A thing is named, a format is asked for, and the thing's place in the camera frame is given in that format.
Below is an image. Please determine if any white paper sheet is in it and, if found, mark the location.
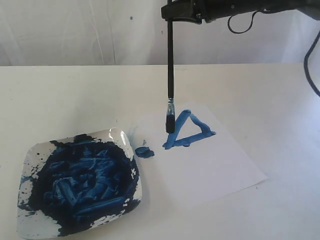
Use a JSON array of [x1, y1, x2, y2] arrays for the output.
[[137, 103, 266, 210]]

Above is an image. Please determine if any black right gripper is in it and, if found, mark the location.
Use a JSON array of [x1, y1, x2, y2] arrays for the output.
[[161, 0, 308, 25]]

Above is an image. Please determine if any white backdrop cloth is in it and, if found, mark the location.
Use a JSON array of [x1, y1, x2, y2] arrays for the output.
[[0, 0, 320, 66]]

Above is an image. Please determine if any black paintbrush silver ferrule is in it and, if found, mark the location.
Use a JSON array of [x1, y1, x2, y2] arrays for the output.
[[165, 19, 175, 134]]

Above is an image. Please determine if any white plate with blue paint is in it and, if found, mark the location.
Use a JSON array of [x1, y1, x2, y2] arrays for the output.
[[16, 127, 142, 240]]

